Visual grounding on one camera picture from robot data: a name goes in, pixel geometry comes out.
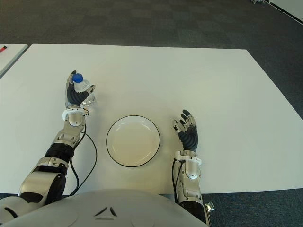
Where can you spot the white plate black rim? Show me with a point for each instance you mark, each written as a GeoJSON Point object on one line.
{"type": "Point", "coordinates": [132, 142]}

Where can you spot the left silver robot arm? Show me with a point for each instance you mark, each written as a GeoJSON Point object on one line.
{"type": "Point", "coordinates": [74, 120]}

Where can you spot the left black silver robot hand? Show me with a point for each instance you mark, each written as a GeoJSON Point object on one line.
{"type": "Point", "coordinates": [73, 98]}

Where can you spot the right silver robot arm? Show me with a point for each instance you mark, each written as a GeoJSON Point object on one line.
{"type": "Point", "coordinates": [193, 169]}

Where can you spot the clear water bottle blue cap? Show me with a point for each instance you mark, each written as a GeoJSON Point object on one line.
{"type": "Point", "coordinates": [77, 78]}

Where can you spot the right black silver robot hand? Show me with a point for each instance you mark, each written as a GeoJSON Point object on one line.
{"type": "Point", "coordinates": [190, 138]}

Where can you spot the metal chair base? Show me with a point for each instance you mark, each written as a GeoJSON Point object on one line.
{"type": "Point", "coordinates": [257, 1]}

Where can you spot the white wall panel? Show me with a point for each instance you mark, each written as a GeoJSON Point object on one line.
{"type": "Point", "coordinates": [291, 9]}

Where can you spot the silver metal clip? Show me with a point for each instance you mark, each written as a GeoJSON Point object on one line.
{"type": "Point", "coordinates": [210, 206]}

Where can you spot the white side table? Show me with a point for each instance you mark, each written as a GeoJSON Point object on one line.
{"type": "Point", "coordinates": [11, 56]}

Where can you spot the grey robot torso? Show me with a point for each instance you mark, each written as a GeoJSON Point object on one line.
{"type": "Point", "coordinates": [106, 208]}

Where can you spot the red marker pen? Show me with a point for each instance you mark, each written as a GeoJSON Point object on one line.
{"type": "Point", "coordinates": [3, 49]}

